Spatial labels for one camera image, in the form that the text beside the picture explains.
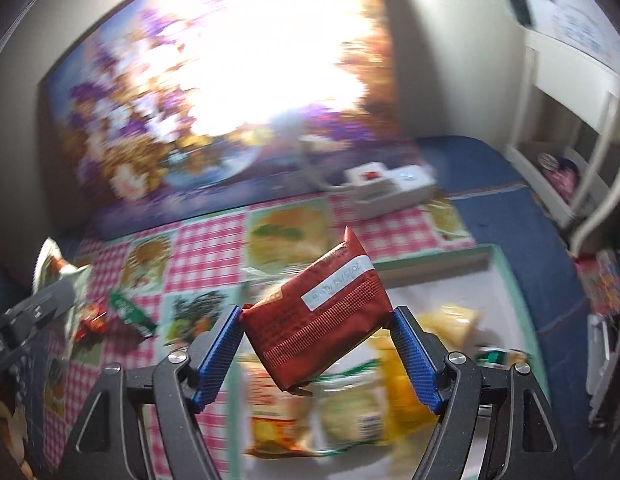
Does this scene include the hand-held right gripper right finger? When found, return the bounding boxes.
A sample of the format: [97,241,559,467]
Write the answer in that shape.
[390,305,576,480]

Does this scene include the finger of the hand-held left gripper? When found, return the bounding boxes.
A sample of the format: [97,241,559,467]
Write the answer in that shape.
[2,277,80,341]

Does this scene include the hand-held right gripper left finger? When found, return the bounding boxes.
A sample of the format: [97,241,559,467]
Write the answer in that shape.
[62,305,243,480]

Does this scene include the yellow orange snack packet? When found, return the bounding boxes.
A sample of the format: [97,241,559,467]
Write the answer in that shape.
[370,335,441,443]

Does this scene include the white serrated snack packet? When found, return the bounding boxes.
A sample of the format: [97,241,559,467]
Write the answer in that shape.
[32,237,96,361]

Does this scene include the pale yellow snack packet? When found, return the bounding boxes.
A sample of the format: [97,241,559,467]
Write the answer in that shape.
[420,305,481,356]

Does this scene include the clear green label snack packet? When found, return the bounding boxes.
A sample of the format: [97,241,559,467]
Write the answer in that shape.
[310,360,391,446]

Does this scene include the green white snack carton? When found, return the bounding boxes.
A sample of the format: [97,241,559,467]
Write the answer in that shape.
[475,345,531,368]

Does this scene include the white tray with teal rim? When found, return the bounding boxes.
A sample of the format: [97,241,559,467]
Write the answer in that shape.
[230,242,591,480]

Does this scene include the red brown snack packet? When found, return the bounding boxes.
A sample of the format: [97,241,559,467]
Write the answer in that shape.
[240,225,391,396]

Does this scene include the shiny red snack packet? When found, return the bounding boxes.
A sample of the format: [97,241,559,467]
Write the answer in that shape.
[75,300,108,343]

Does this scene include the green white snack packet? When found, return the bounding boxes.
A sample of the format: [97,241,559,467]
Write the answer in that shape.
[107,290,158,338]

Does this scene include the pink checkered picture tablecloth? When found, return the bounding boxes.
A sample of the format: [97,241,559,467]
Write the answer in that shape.
[35,192,478,480]

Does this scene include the white box with red button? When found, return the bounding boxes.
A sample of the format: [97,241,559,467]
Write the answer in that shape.
[350,164,437,221]

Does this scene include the blue table cover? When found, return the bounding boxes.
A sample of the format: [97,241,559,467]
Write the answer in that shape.
[415,135,606,480]

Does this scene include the white box with red mark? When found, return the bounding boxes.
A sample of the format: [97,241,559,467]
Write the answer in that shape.
[342,162,402,197]

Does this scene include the colourful printed packets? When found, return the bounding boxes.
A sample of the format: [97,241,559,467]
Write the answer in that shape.
[575,250,620,321]

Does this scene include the purple pink packet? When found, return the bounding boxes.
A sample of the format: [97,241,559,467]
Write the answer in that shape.
[537,152,581,201]

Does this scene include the white rack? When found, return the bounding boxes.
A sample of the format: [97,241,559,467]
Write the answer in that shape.
[505,5,620,256]

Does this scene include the floral wall poster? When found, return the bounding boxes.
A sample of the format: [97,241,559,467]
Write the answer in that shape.
[37,0,406,241]

